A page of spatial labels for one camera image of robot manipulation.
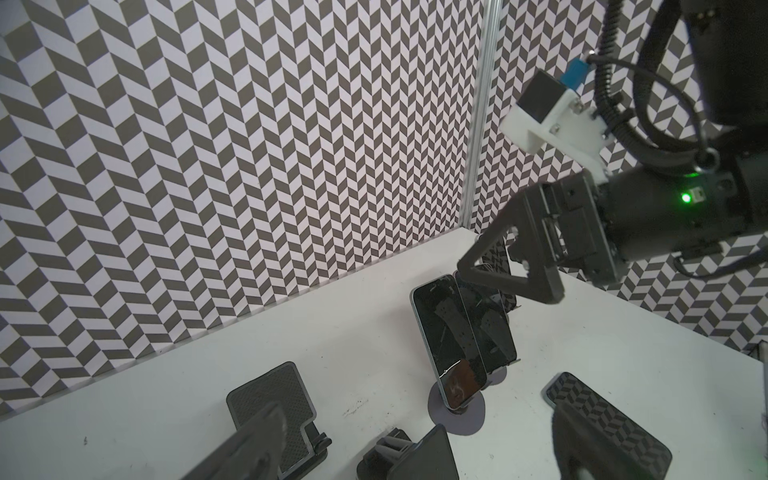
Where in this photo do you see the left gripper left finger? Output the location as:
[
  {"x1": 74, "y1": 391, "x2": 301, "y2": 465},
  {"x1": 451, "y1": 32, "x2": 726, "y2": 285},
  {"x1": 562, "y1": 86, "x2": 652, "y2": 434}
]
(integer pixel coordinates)
[{"x1": 183, "y1": 402, "x2": 287, "y2": 480}]

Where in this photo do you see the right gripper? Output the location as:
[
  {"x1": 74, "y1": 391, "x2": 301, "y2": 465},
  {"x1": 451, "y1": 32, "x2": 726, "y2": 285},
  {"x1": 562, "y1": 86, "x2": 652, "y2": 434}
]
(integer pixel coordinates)
[{"x1": 457, "y1": 138, "x2": 767, "y2": 304}]

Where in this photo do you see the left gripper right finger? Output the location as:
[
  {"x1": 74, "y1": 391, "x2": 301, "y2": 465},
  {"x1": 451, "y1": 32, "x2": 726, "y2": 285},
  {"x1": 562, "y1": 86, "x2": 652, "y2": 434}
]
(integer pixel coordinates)
[{"x1": 552, "y1": 401, "x2": 659, "y2": 479}]

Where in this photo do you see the black phone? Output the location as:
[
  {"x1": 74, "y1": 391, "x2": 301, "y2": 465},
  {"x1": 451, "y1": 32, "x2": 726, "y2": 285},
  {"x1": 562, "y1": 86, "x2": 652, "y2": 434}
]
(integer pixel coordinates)
[
  {"x1": 454, "y1": 271, "x2": 518, "y2": 374},
  {"x1": 542, "y1": 372, "x2": 673, "y2": 479},
  {"x1": 410, "y1": 275, "x2": 487, "y2": 411},
  {"x1": 476, "y1": 240, "x2": 517, "y2": 314}
]

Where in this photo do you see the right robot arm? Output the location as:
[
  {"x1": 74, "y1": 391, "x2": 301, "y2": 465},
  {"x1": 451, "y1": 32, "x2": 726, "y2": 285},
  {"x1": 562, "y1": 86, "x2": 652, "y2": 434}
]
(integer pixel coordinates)
[{"x1": 457, "y1": 1, "x2": 767, "y2": 304}]

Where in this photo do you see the black rectangular phone stand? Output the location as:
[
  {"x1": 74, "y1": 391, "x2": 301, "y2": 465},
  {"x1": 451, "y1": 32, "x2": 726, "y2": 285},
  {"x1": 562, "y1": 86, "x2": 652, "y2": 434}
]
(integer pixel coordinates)
[{"x1": 225, "y1": 361, "x2": 333, "y2": 480}]

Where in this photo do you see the grey round stand centre-right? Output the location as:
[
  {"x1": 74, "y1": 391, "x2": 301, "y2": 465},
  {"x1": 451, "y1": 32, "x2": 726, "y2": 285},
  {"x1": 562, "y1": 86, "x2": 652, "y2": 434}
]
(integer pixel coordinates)
[{"x1": 487, "y1": 366, "x2": 508, "y2": 387}]

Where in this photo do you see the grey round stand centre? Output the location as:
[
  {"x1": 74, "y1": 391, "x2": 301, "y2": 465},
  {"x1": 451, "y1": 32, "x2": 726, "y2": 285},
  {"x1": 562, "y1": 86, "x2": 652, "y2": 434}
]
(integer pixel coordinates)
[{"x1": 427, "y1": 380, "x2": 487, "y2": 437}]

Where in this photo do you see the black folding phone stand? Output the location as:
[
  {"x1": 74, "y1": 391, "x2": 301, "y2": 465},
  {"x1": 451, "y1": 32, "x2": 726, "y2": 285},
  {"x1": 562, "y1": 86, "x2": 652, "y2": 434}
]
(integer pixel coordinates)
[{"x1": 356, "y1": 424, "x2": 460, "y2": 480}]

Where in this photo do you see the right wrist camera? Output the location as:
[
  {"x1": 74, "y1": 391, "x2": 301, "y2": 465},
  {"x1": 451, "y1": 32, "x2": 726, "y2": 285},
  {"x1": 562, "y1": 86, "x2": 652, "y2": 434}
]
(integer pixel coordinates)
[{"x1": 500, "y1": 58, "x2": 613, "y2": 185}]

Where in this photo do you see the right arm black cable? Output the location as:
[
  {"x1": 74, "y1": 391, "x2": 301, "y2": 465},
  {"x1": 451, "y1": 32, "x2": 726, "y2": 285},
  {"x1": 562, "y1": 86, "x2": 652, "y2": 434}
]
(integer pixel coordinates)
[{"x1": 584, "y1": 0, "x2": 768, "y2": 283}]

